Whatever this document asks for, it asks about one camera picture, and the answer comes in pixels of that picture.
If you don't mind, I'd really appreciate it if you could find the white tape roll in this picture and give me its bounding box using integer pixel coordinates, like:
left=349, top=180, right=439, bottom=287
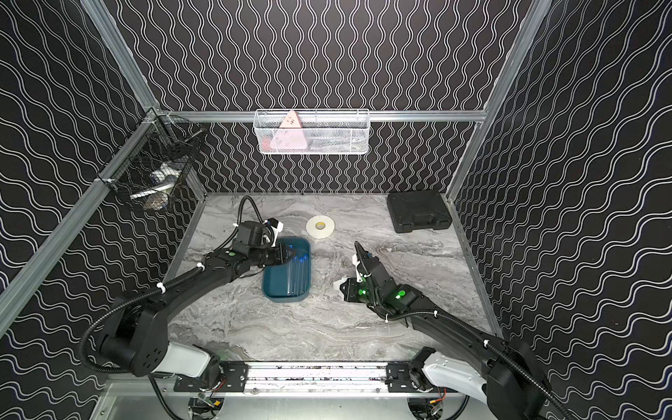
left=306, top=215, right=335, bottom=240

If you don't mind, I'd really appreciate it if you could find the pink triangular card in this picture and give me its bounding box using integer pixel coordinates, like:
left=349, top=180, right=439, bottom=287
left=269, top=110, right=308, bottom=152

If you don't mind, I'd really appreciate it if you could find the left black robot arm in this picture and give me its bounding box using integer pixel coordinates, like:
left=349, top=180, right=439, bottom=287
left=77, top=218, right=294, bottom=386

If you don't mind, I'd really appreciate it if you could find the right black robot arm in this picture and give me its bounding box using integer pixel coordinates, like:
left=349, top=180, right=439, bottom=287
left=341, top=243, right=574, bottom=419

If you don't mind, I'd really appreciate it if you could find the clear wire basket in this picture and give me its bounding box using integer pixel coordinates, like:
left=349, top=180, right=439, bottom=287
left=253, top=108, right=371, bottom=155

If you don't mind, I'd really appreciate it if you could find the blue capped test tube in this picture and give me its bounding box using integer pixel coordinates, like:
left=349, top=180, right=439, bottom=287
left=287, top=257, right=296, bottom=296
left=294, top=257, right=303, bottom=296
left=300, top=255, right=311, bottom=293

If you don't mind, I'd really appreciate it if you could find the white wipe cloth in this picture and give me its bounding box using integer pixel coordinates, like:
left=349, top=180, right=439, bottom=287
left=334, top=278, right=348, bottom=292

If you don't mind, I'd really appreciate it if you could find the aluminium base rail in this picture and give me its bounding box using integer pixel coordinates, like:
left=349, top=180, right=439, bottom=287
left=109, top=360, right=526, bottom=396

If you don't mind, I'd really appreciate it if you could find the black plastic case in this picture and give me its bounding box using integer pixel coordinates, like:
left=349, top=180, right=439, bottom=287
left=387, top=190, right=453, bottom=234

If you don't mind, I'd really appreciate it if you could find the black wire basket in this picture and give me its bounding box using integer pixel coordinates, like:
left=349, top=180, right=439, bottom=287
left=101, top=115, right=206, bottom=212

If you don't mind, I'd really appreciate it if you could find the teal plastic tray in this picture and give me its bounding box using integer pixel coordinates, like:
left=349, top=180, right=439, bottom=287
left=262, top=236, right=312, bottom=303

